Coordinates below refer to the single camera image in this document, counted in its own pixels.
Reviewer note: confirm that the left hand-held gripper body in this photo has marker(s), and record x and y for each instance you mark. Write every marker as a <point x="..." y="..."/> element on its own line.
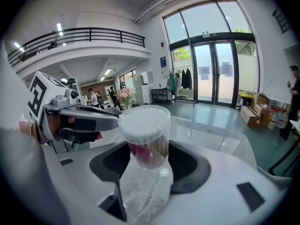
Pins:
<point x="37" y="95"/>

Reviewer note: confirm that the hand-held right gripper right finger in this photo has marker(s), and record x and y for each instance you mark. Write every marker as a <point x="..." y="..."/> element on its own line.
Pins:
<point x="222" y="196"/>

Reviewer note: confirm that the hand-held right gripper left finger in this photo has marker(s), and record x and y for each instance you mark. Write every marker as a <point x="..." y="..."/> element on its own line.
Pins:
<point x="93" y="196"/>

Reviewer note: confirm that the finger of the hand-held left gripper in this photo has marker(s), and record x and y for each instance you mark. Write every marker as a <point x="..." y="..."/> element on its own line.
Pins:
<point x="105" y="123"/>
<point x="100" y="110"/>

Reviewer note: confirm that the clear plastic cotton swab container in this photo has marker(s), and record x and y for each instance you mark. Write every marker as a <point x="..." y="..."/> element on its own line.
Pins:
<point x="152" y="153"/>

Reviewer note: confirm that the person's left forearm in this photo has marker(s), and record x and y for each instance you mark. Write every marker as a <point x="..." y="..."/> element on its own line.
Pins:
<point x="25" y="132"/>

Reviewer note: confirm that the long flat cardboard box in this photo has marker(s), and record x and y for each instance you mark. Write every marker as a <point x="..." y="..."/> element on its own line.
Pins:
<point x="249" y="117"/>

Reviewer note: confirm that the brown cardboard box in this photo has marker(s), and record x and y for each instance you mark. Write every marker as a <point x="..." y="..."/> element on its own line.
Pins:
<point x="266" y="117"/>

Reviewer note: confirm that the open cardboard box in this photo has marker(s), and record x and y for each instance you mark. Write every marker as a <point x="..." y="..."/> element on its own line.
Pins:
<point x="260" y="101"/>

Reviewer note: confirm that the person's left hand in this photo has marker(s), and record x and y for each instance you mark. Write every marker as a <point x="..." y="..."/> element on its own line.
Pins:
<point x="54" y="128"/>

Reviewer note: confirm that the pink flower bouquet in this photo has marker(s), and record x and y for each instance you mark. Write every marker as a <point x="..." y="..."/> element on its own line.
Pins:
<point x="126" y="96"/>

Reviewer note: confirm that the plain white cabinet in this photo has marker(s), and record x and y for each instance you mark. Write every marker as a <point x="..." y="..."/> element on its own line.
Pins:
<point x="147" y="88"/>

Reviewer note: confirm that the black shelf table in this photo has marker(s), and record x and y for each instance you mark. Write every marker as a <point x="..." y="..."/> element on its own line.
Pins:
<point x="159" y="96"/>

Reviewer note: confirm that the grey marble table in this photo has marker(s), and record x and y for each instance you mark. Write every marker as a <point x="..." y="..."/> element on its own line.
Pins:
<point x="211" y="135"/>

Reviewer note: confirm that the person's white shirt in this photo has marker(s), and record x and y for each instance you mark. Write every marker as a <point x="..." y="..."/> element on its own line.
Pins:
<point x="23" y="177"/>

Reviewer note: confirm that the black balcony railing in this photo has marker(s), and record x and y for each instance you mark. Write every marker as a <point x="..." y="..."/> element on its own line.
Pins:
<point x="90" y="35"/>

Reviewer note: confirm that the green garment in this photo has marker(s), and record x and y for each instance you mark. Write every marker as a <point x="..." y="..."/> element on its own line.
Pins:
<point x="172" y="82"/>

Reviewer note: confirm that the blue poster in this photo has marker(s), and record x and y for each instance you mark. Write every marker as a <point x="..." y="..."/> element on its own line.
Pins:
<point x="163" y="64"/>

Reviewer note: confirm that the white garment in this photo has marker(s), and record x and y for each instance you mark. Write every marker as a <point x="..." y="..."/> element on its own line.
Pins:
<point x="178" y="81"/>

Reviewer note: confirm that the black jacket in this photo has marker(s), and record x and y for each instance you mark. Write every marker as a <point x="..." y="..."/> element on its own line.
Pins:
<point x="186" y="78"/>

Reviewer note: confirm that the black clothes rack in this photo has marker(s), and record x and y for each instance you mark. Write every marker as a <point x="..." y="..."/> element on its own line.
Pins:
<point x="182" y="67"/>

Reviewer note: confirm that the black framed glass door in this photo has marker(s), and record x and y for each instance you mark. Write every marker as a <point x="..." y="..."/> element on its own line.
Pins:
<point x="214" y="74"/>

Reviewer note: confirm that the white table with black frame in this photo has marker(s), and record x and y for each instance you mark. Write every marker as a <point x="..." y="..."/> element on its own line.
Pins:
<point x="286" y="156"/>

